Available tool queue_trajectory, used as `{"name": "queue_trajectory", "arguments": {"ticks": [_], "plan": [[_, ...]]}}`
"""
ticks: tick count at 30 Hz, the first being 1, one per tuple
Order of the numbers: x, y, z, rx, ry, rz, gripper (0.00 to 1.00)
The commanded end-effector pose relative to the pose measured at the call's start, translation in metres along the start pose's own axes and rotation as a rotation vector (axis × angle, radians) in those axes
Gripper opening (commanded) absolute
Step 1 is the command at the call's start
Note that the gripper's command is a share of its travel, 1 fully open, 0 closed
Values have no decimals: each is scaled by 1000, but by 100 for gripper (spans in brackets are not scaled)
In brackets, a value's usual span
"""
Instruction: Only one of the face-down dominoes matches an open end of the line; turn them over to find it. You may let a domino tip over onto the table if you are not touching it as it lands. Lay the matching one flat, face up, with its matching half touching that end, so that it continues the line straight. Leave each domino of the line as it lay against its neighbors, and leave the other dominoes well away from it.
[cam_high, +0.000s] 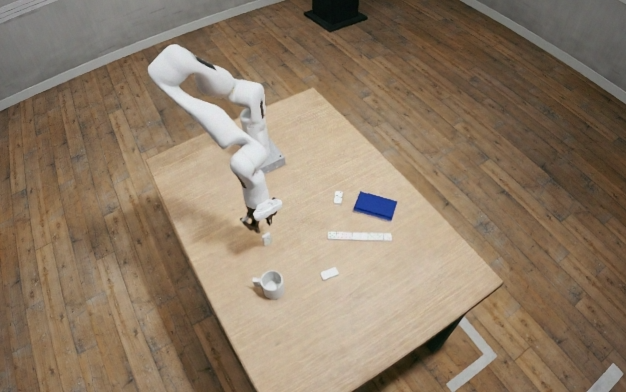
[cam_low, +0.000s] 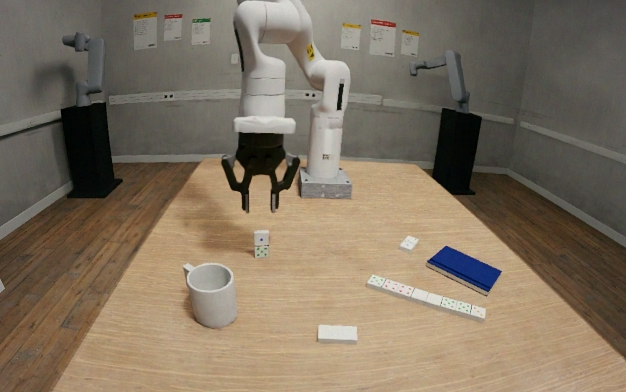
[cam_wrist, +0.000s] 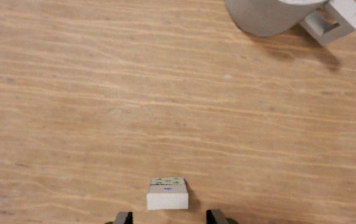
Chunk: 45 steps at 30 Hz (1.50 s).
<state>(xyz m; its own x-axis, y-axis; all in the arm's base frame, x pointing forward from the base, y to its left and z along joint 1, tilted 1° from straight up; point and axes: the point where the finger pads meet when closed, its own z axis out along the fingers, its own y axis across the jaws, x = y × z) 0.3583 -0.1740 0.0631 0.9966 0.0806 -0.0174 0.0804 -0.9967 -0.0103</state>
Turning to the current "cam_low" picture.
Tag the white domino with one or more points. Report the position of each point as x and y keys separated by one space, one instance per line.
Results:
x=383 y=285
x=261 y=244
x=441 y=303
x=408 y=244
x=470 y=311
x=411 y=294
x=337 y=334

